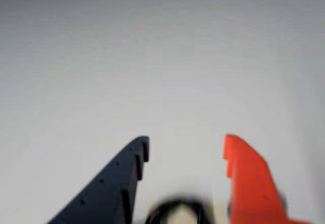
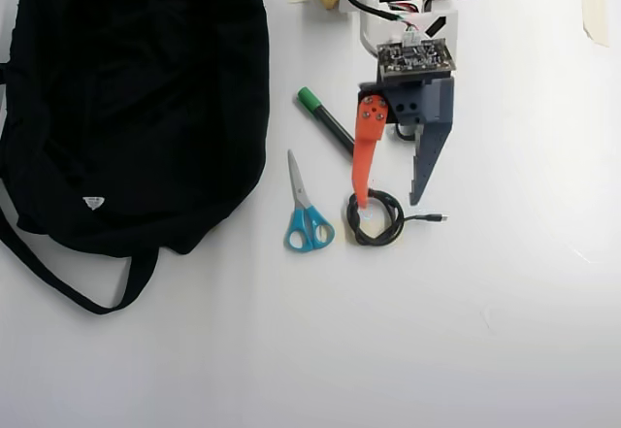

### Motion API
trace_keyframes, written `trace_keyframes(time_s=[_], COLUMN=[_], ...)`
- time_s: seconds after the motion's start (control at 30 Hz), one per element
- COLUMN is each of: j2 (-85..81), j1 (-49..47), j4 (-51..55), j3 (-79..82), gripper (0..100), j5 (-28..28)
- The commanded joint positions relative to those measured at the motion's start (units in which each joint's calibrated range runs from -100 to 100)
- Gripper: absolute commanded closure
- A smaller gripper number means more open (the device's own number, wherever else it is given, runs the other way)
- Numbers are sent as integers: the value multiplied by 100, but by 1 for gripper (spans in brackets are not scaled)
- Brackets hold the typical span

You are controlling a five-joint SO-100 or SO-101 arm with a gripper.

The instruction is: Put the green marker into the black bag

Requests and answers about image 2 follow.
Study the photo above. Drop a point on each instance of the green and black marker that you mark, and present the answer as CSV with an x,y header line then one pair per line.
x,y
320,110

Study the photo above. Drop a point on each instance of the black fabric bag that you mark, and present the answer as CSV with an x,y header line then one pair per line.
x,y
136,108

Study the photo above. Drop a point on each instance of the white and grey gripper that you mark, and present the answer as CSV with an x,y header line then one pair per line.
x,y
421,106

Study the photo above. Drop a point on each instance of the camera circuit board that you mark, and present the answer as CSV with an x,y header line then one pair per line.
x,y
417,59

